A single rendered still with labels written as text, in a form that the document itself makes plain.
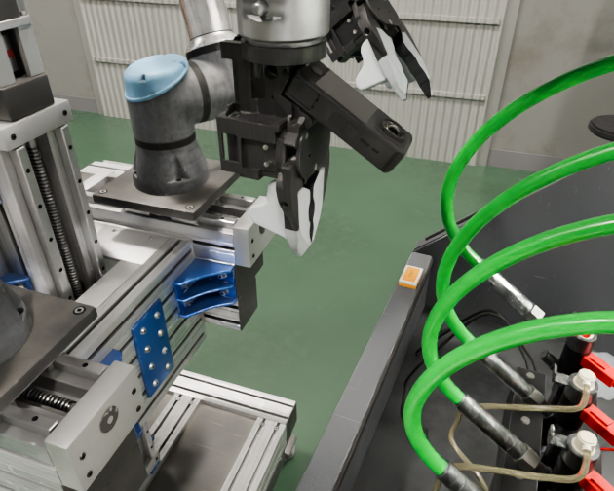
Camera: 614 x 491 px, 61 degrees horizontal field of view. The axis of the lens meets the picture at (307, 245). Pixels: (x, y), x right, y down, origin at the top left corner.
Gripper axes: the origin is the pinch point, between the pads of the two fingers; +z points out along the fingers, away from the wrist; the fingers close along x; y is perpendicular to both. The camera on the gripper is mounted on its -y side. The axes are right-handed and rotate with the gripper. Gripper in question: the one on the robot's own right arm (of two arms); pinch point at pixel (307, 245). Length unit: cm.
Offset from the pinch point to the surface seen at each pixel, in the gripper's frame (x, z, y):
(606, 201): -43, 9, -32
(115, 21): -278, 47, 279
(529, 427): -7.0, 23.6, -26.4
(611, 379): -8.2, 13.7, -32.4
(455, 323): -3.3, 7.7, -15.7
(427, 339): 4.8, 3.4, -14.0
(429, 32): -298, 39, 50
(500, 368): -3.1, 12.0, -21.1
